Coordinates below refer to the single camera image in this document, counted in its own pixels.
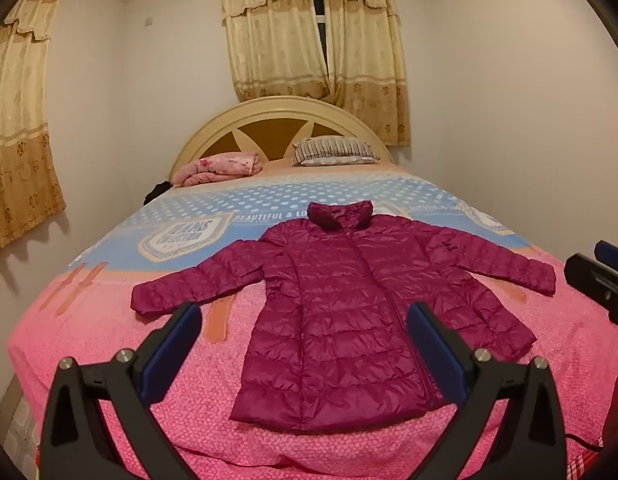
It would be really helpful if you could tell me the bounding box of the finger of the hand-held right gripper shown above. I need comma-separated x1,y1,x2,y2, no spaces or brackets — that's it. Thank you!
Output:
563,254,618,311
594,241,618,281

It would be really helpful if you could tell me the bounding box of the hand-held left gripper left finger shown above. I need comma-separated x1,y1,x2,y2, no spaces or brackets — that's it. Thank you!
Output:
39,302,205,480

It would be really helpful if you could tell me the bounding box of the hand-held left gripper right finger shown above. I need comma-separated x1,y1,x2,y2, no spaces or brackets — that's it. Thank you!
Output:
406,301,570,480

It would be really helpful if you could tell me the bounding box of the magenta quilted puffer jacket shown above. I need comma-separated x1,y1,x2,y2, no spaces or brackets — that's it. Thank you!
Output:
130,200,557,435

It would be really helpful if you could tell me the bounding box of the bed with pink printed sheet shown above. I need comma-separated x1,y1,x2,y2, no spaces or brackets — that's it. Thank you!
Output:
6,157,618,480

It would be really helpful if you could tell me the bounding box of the black item beside bed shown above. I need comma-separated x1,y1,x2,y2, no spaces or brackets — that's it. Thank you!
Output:
143,180,176,206

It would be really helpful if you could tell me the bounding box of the pink floral folded blanket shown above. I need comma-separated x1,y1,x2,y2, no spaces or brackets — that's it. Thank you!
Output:
172,150,266,188

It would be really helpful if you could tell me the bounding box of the striped pillow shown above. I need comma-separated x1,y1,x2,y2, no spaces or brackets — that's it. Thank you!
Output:
291,136,381,167

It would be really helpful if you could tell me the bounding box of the cream arched wooden headboard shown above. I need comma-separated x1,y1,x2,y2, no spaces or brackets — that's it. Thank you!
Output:
170,96,396,177

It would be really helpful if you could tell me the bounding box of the cream floral side curtain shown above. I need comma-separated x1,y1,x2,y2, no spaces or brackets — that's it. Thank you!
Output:
0,0,67,261

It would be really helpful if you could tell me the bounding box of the cream floral window curtain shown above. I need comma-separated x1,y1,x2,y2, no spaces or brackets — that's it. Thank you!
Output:
221,0,332,103
319,0,411,148

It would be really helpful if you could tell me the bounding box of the dark window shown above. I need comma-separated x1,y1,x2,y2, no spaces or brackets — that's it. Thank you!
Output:
311,0,329,58

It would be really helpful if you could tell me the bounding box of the black cable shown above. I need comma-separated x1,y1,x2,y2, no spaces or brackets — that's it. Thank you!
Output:
564,432,606,450

